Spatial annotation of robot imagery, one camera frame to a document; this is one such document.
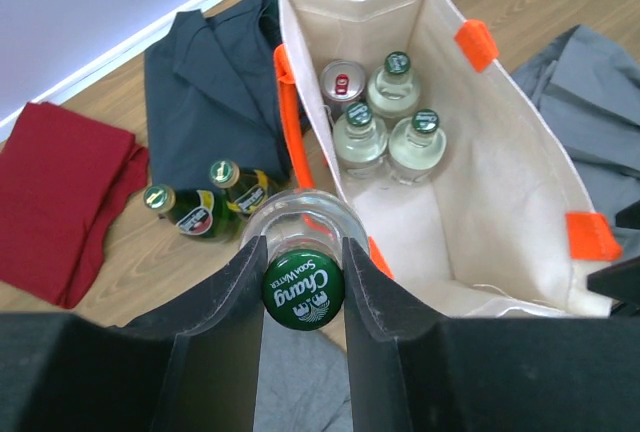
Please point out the dark teal folded jacket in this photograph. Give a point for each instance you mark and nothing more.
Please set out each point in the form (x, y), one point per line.
(210, 90)

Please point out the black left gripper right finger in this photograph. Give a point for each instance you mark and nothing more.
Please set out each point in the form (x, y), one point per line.
(414, 369)

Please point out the red folded cloth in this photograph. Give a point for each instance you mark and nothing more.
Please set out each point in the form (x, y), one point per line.
(64, 179)

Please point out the green Perrier bottle red label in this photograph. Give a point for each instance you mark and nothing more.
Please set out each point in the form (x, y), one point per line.
(196, 213)

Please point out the green Perrier bottle yellow label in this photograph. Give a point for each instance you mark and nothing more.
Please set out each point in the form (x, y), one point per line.
(244, 189)

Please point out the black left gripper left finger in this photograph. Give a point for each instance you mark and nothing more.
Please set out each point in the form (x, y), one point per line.
(189, 365)

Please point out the clear Chang soda bottle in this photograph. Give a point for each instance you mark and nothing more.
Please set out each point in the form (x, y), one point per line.
(360, 140)
(303, 284)
(416, 146)
(394, 89)

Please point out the grey knit shorts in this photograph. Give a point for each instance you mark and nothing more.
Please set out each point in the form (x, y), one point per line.
(303, 382)

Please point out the beige canvas tote bag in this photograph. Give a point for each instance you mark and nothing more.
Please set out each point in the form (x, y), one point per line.
(503, 226)

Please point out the red soda can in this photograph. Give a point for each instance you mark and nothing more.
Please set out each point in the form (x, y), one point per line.
(342, 82)

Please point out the grey pleated skirt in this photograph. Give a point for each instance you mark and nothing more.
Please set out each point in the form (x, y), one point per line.
(586, 88)

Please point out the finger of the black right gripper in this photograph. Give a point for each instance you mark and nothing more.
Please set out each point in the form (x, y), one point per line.
(620, 281)

